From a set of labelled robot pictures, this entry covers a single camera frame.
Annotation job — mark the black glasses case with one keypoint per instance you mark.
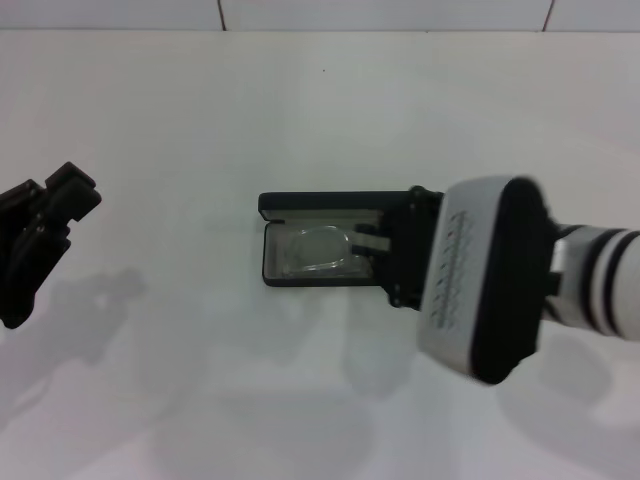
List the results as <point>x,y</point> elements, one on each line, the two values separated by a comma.
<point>320,202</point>

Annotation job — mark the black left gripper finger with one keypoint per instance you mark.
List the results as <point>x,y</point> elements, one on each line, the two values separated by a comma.
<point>80,202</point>
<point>67,176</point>

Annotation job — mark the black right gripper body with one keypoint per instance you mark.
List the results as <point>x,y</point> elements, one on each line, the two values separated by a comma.
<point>405,260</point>

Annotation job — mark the clear transparent glasses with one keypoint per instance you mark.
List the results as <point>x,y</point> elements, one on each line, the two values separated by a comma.
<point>315,247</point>

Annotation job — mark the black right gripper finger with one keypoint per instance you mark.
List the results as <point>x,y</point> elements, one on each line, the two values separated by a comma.
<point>376,256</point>
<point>367,230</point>

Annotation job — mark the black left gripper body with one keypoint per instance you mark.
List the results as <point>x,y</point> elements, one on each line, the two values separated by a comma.
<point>15,270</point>

